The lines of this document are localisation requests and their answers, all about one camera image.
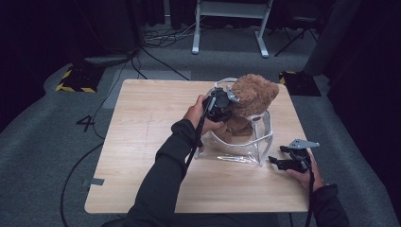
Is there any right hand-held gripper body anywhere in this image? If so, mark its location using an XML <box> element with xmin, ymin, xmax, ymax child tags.
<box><xmin>286</xmin><ymin>138</ymin><xmax>321</xmax><ymax>174</ymax></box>

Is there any white metal desk frame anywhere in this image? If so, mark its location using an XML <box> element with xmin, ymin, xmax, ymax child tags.
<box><xmin>191</xmin><ymin>0</ymin><xmax>274</xmax><ymax>59</ymax></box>

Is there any black tripod stand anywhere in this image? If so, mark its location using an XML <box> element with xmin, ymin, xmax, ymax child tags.
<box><xmin>273</xmin><ymin>15</ymin><xmax>320</xmax><ymax>58</ymax></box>

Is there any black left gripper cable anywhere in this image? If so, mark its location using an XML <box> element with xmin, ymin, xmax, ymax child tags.
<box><xmin>184</xmin><ymin>96</ymin><xmax>218</xmax><ymax>169</ymax></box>

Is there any grey tape strip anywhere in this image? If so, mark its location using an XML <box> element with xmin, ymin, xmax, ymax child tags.
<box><xmin>80</xmin><ymin>177</ymin><xmax>106</xmax><ymax>187</ymax></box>

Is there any brown teddy bear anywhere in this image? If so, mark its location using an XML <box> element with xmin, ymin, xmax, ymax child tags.
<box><xmin>215</xmin><ymin>73</ymin><xmax>281</xmax><ymax>145</ymax></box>

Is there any long black floor cable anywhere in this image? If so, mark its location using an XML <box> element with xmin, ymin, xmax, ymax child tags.
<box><xmin>60</xmin><ymin>60</ymin><xmax>131</xmax><ymax>227</ymax></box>

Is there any bundle of floor cables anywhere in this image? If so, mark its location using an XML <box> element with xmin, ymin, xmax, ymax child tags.
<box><xmin>143</xmin><ymin>15</ymin><xmax>207</xmax><ymax>50</ymax></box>

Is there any large black yellow-striped base plate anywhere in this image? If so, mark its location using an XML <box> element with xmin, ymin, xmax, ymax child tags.
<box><xmin>55</xmin><ymin>63</ymin><xmax>106</xmax><ymax>94</ymax></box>

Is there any short black floor cable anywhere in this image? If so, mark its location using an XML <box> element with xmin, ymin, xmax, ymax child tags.
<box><xmin>131</xmin><ymin>46</ymin><xmax>191</xmax><ymax>81</ymax></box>

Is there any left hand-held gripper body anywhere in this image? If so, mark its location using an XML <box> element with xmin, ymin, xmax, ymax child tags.
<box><xmin>202</xmin><ymin>85</ymin><xmax>241</xmax><ymax>124</ymax></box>

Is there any grey slanted column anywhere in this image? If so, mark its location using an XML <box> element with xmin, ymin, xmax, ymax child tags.
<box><xmin>302</xmin><ymin>0</ymin><xmax>363</xmax><ymax>78</ymax></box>

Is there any clear plastic bag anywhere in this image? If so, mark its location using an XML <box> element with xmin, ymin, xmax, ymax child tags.
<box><xmin>193</xmin><ymin>77</ymin><xmax>275</xmax><ymax>167</ymax></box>

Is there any person's right hand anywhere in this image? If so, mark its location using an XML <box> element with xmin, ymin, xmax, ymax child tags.
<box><xmin>286</xmin><ymin>150</ymin><xmax>325</xmax><ymax>192</ymax></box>

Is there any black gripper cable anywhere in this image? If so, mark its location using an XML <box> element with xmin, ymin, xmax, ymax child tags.
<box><xmin>304</xmin><ymin>160</ymin><xmax>316</xmax><ymax>227</ymax></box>
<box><xmin>184</xmin><ymin>96</ymin><xmax>218</xmax><ymax>169</ymax></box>

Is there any small black yellow-striped base plate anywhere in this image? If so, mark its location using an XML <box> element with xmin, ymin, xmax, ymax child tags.
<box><xmin>278</xmin><ymin>70</ymin><xmax>323</xmax><ymax>97</ymax></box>

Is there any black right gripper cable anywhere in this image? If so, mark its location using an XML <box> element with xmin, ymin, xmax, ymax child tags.
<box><xmin>304</xmin><ymin>160</ymin><xmax>316</xmax><ymax>227</ymax></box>

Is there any person's left hand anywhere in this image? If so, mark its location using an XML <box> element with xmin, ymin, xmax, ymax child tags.
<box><xmin>183</xmin><ymin>94</ymin><xmax>225</xmax><ymax>137</ymax></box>

